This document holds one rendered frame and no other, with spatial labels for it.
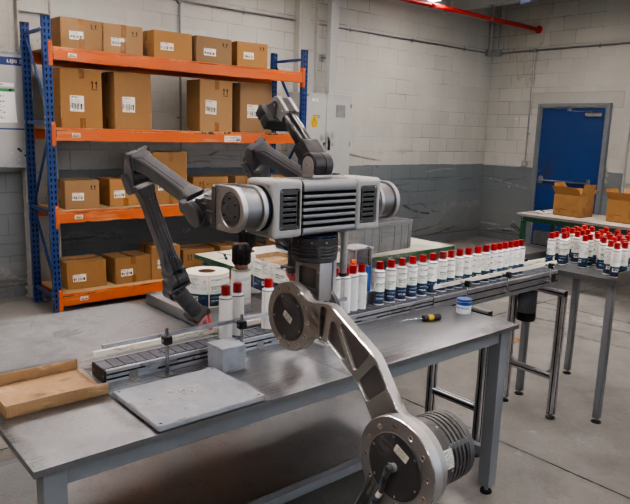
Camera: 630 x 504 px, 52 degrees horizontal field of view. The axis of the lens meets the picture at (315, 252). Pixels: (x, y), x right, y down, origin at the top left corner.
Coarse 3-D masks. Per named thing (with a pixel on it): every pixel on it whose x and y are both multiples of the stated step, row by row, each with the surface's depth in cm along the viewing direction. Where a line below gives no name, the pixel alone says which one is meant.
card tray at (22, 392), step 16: (32, 368) 210; (48, 368) 213; (64, 368) 217; (0, 384) 204; (16, 384) 205; (32, 384) 205; (48, 384) 206; (64, 384) 206; (80, 384) 207; (96, 384) 207; (0, 400) 185; (16, 400) 193; (32, 400) 186; (48, 400) 189; (64, 400) 192; (80, 400) 195; (16, 416) 183
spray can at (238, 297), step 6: (234, 282) 243; (240, 282) 243; (234, 288) 242; (240, 288) 242; (234, 294) 242; (240, 294) 242; (234, 300) 241; (240, 300) 242; (234, 306) 242; (240, 306) 242; (234, 312) 242; (240, 312) 243; (234, 318) 243; (234, 324) 243; (234, 330) 244; (234, 336) 244
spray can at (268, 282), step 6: (264, 282) 252; (270, 282) 251; (264, 288) 251; (270, 288) 251; (264, 294) 251; (270, 294) 251; (264, 300) 251; (264, 306) 252; (264, 312) 252; (264, 318) 252; (264, 324) 253
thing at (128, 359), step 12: (408, 300) 305; (360, 312) 283; (216, 336) 244; (252, 336) 245; (180, 348) 229; (192, 348) 230; (108, 360) 216; (120, 360) 216; (132, 360) 216; (144, 360) 217
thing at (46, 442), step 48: (0, 336) 251; (48, 336) 253; (96, 336) 255; (384, 336) 266; (432, 336) 268; (480, 336) 271; (288, 384) 213; (336, 384) 218; (0, 432) 175; (48, 432) 175; (96, 432) 176; (144, 432) 177
